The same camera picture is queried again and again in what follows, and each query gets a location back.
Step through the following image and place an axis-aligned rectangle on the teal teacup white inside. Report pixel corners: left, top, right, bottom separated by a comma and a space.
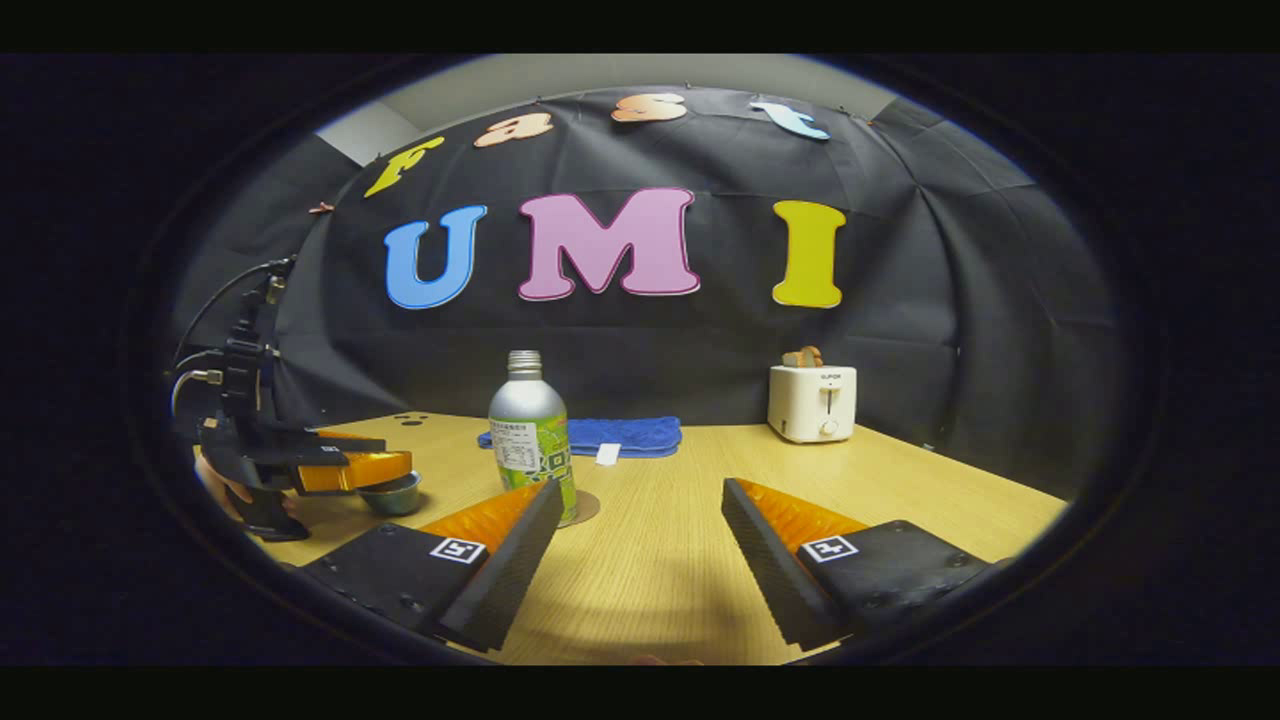
355, 470, 424, 518

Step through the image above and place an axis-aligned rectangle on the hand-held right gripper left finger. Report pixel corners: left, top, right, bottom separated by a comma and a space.
300, 478, 566, 653

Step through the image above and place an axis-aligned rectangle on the silver water bottle green label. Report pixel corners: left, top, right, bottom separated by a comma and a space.
488, 350, 579, 528

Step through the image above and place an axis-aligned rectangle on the white toaster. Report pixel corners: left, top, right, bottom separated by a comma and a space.
767, 364, 858, 444

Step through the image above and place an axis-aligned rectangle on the blue folded towel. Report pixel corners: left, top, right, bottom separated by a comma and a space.
477, 416, 683, 459

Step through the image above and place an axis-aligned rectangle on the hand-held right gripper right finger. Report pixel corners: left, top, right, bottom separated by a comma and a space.
721, 477, 991, 651

